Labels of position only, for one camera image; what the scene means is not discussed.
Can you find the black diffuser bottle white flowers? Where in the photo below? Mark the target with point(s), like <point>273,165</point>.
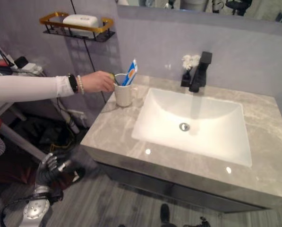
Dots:
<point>188,68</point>

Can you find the person's forearm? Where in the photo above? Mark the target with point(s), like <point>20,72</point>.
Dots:
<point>29,87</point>

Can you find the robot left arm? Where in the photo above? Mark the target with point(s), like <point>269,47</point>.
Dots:
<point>33,208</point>

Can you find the blue white toothpaste tube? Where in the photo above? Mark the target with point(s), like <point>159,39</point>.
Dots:
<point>130,73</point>

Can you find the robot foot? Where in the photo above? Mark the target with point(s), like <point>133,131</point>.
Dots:
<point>164,212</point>

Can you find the white ceramic cup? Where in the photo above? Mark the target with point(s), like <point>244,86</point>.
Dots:
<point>123,94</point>

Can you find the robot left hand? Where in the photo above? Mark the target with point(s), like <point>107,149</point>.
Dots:
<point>48,165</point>

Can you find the person's hand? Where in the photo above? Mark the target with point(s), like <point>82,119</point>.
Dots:
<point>98,81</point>

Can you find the grey marble vanity counter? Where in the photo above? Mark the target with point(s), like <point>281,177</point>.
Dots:
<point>190,146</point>

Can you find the wall mirror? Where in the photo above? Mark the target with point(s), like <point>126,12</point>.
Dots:
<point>203,7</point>

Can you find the green black toothbrush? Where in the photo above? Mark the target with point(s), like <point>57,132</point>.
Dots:
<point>114,78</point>

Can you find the metal sink drain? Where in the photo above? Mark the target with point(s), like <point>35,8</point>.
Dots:
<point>184,126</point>

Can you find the white sink basin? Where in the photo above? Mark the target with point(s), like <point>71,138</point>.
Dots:
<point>193,125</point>

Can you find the white power strip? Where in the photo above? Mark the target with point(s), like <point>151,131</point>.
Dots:
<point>29,67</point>

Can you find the black faucet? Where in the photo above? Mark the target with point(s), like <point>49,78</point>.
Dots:
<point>199,73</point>

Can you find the black wrist watch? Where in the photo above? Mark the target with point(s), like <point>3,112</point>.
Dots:
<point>73,82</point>

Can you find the gold black wall shelf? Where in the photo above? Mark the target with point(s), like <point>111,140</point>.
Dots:
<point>77,29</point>

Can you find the white soap box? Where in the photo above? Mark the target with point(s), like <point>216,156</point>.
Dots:
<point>80,23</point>

